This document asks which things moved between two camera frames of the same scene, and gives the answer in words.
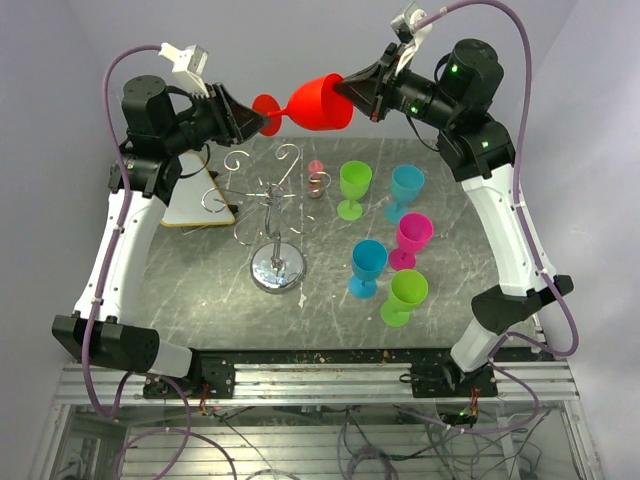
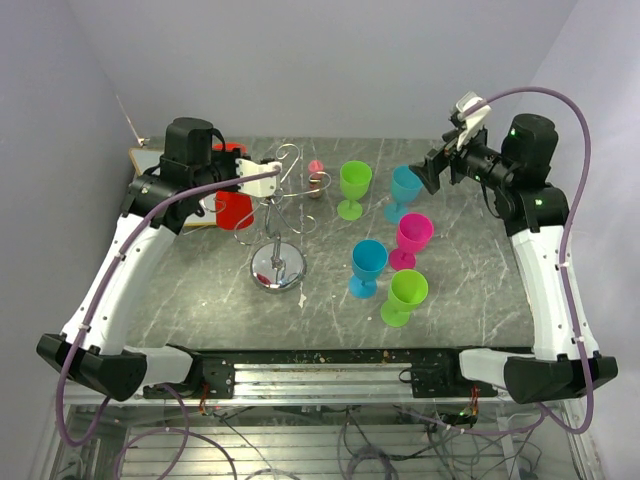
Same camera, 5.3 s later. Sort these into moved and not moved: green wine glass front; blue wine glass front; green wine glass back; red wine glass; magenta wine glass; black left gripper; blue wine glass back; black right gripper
Moved: black left gripper; black right gripper; red wine glass
Not moved: blue wine glass front; green wine glass front; magenta wine glass; green wine glass back; blue wine glass back
